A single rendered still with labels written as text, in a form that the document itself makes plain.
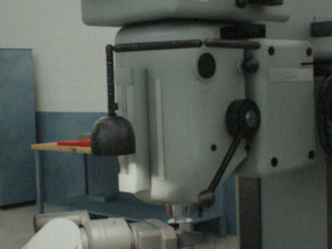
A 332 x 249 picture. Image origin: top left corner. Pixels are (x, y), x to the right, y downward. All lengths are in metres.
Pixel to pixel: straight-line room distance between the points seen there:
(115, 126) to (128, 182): 0.14
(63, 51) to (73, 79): 0.40
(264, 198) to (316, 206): 0.14
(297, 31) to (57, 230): 0.60
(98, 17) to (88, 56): 6.83
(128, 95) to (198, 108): 0.12
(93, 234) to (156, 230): 0.11
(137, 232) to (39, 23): 7.69
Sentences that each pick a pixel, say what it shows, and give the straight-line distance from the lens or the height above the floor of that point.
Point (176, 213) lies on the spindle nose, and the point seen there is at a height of 1.29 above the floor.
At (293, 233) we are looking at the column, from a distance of 1.56.
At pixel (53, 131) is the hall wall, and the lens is 8.61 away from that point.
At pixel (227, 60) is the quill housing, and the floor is 1.56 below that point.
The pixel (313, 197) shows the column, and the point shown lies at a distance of 1.51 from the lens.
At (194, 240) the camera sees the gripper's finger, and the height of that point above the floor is 1.24.
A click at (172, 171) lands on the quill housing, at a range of 1.13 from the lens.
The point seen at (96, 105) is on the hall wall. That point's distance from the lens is 7.93.
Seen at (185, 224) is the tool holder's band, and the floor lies 1.27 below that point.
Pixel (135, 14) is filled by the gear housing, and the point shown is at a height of 1.64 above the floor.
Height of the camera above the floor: 1.52
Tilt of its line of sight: 3 degrees down
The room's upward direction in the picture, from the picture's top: 2 degrees counter-clockwise
